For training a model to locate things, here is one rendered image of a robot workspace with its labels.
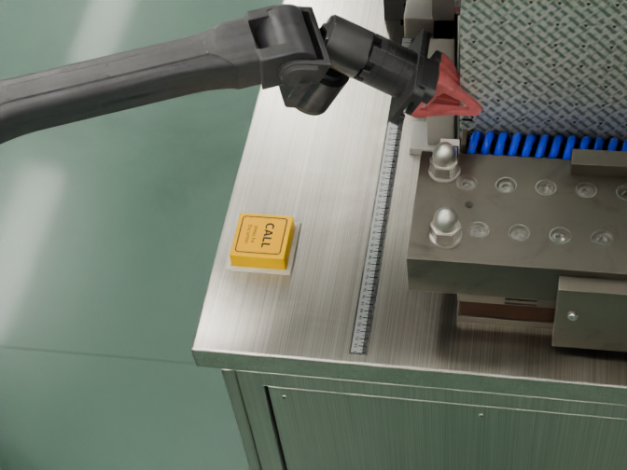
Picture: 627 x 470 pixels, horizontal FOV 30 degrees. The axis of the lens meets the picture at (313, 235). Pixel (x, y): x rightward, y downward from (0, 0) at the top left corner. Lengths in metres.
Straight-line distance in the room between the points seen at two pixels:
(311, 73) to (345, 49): 0.06
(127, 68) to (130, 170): 1.59
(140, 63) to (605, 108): 0.52
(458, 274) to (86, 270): 1.50
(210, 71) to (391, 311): 0.37
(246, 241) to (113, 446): 1.04
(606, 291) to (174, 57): 0.52
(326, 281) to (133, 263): 1.27
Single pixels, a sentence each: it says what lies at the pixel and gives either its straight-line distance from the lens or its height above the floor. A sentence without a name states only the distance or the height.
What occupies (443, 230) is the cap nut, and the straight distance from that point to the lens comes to 1.27.
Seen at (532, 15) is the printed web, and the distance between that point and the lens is 1.28.
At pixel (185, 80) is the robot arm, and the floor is 1.19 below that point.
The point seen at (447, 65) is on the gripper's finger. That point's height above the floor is 1.12.
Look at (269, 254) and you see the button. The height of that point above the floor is 0.92.
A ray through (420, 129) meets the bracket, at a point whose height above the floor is 0.91.
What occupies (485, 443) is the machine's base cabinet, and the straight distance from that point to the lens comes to 1.50.
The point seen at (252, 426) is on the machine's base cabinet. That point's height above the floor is 0.72.
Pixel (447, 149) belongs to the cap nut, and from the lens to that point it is 1.33.
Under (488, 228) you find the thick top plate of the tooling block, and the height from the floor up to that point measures 1.03.
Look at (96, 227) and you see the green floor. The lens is 2.75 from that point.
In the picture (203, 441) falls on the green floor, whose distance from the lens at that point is 2.38.
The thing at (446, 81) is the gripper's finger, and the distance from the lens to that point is 1.33.
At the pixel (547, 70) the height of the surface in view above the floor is 1.13.
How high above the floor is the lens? 2.05
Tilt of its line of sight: 51 degrees down
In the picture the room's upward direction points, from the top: 8 degrees counter-clockwise
